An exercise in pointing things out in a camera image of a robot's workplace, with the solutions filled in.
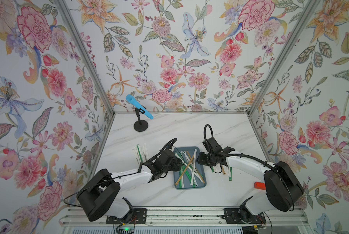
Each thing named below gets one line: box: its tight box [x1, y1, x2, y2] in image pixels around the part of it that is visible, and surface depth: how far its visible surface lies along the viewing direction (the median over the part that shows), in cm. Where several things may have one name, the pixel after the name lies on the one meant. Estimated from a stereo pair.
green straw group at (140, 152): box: [136, 144, 144, 163], surface depth 100 cm
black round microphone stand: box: [133, 107, 149, 133], surface depth 113 cm
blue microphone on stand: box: [125, 94, 155, 120], surface depth 98 cm
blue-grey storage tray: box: [173, 146, 207, 190], surface depth 90 cm
